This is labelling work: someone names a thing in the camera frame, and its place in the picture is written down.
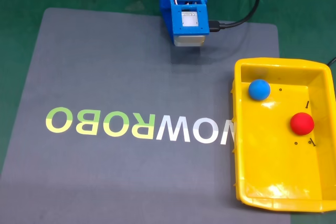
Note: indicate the red ball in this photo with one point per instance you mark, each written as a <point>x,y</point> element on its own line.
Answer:
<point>302,123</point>

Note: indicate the blue ball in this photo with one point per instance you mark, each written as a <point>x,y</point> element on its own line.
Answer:
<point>259,90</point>

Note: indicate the yellow plastic bin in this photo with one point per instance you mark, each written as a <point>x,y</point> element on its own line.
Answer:
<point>273,161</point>

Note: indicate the grey mat with NOWROBO print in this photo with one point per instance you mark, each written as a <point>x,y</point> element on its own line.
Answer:
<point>118,77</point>

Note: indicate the black screw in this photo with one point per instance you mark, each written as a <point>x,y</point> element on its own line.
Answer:
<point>312,142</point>
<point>306,105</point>

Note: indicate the blue boxed gripper camera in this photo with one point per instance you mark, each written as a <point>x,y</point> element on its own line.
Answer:
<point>190,28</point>

